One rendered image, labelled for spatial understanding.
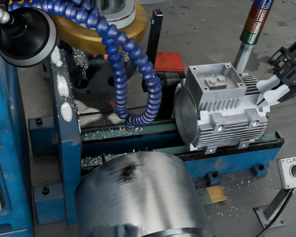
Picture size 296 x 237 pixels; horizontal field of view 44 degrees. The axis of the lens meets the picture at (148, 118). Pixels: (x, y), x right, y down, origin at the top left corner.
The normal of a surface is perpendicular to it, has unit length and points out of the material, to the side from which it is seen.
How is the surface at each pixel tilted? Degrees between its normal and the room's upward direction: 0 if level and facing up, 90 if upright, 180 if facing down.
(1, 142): 90
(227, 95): 90
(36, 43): 72
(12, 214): 90
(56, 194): 0
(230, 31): 0
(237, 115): 0
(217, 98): 90
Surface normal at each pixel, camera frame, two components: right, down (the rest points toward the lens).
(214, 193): 0.15, -0.67
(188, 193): 0.66, -0.62
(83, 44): -0.22, 0.69
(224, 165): 0.26, 0.72
